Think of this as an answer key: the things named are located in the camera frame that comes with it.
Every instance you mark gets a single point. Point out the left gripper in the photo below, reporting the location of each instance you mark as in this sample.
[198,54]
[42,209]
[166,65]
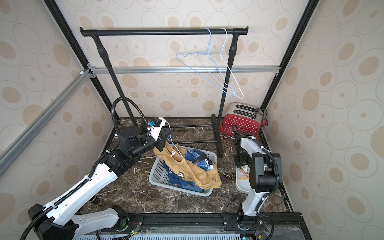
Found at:
[161,138]

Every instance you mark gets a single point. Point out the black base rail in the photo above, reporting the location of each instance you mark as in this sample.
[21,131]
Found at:
[271,226]

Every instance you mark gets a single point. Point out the tan yellow t-shirt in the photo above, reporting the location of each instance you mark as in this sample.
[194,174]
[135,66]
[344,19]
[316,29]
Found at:
[189,168]

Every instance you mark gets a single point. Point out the red toaster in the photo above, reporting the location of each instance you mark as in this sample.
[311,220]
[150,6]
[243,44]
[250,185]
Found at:
[244,118]

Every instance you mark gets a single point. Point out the dark blue t-shirt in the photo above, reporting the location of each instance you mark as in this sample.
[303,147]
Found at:
[186,174]

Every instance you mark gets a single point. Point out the white plastic basket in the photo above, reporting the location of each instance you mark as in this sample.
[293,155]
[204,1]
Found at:
[185,169]

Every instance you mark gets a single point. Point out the white wire hanger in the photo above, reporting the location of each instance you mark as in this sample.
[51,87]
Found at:
[228,90]

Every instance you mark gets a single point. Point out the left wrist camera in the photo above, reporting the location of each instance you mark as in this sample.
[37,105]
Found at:
[156,124]

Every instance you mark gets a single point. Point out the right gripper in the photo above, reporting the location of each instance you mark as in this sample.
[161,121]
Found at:
[238,148]

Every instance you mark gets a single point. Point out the black clothes rack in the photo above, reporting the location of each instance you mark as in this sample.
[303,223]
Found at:
[215,120]

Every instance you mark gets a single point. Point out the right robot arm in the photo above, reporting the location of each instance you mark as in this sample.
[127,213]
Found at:
[265,174]

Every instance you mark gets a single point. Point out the white plastic bin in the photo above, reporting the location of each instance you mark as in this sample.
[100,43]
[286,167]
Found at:
[242,186]

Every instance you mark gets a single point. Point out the dark bottle black cap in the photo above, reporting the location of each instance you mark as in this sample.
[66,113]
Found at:
[95,200]

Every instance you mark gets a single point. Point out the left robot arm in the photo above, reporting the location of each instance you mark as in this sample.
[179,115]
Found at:
[59,220]

